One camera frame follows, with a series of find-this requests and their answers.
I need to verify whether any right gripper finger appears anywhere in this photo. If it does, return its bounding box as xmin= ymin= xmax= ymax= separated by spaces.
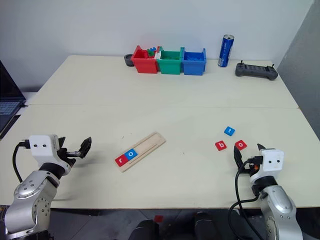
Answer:
xmin=233 ymin=145 xmax=245 ymax=169
xmin=256 ymin=143 xmax=267 ymax=157

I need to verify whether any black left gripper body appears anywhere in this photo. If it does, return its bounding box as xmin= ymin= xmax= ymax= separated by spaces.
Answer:
xmin=55 ymin=147 xmax=82 ymax=167

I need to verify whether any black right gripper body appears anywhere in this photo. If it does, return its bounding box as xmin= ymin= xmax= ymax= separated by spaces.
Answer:
xmin=240 ymin=154 xmax=264 ymax=176

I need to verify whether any red letter o tile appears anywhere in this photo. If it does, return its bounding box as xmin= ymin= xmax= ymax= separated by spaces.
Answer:
xmin=234 ymin=139 xmax=249 ymax=151

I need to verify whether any red letter b tile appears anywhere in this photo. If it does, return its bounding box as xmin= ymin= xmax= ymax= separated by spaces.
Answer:
xmin=214 ymin=140 xmax=229 ymax=153

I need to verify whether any wooden letter tray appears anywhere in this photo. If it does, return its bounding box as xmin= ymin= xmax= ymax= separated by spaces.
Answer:
xmin=114 ymin=131 xmax=167 ymax=174

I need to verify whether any blue letter t tile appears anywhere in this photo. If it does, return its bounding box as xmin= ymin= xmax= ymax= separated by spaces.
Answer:
xmin=222 ymin=125 xmax=237 ymax=137

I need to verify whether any red letter r tile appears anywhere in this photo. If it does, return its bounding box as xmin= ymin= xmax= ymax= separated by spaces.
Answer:
xmin=114 ymin=155 xmax=130 ymax=168

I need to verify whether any blue letter o tile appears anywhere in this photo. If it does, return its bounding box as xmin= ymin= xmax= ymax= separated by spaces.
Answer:
xmin=124 ymin=149 xmax=139 ymax=162

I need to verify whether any black laptop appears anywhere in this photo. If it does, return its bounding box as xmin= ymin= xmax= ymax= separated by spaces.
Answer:
xmin=0 ymin=59 xmax=27 ymax=139

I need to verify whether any dark rounded shape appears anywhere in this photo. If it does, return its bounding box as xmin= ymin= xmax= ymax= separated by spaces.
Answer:
xmin=193 ymin=211 xmax=221 ymax=240
xmin=128 ymin=219 xmax=161 ymax=240

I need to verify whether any dark grey remote controller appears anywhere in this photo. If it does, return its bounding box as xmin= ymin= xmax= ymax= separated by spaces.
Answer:
xmin=234 ymin=60 xmax=279 ymax=81

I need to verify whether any black round holder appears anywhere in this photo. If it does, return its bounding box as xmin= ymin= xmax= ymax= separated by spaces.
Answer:
xmin=123 ymin=53 xmax=137 ymax=68

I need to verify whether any red plastic bin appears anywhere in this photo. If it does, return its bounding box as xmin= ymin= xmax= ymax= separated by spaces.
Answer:
xmin=130 ymin=44 xmax=159 ymax=74

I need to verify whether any blue plastic bin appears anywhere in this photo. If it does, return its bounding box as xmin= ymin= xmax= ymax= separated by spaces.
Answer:
xmin=181 ymin=47 xmax=208 ymax=76

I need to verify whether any blue drink can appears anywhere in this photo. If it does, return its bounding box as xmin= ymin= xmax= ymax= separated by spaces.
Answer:
xmin=217 ymin=34 xmax=235 ymax=68

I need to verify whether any blue bricks pile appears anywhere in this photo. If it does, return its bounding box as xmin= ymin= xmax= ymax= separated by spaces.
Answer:
xmin=185 ymin=52 xmax=203 ymax=62

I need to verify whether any green plastic bin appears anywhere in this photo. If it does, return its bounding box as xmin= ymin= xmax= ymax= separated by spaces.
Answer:
xmin=156 ymin=46 xmax=186 ymax=75

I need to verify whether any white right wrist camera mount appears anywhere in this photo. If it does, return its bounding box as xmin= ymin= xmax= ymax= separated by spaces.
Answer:
xmin=260 ymin=148 xmax=285 ymax=174

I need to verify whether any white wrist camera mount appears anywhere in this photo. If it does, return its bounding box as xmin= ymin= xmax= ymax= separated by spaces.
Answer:
xmin=28 ymin=134 xmax=61 ymax=165
xmin=260 ymin=148 xmax=285 ymax=174

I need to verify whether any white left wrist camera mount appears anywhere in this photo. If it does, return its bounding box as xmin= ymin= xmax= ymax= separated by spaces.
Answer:
xmin=28 ymin=134 xmax=61 ymax=165

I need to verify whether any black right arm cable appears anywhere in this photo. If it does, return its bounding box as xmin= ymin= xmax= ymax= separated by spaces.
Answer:
xmin=228 ymin=159 xmax=264 ymax=240

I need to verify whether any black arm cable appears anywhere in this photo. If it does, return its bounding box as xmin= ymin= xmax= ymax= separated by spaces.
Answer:
xmin=228 ymin=159 xmax=264 ymax=240
xmin=12 ymin=139 xmax=31 ymax=184

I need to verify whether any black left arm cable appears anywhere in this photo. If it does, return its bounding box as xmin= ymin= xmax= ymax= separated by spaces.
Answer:
xmin=12 ymin=139 xmax=31 ymax=184

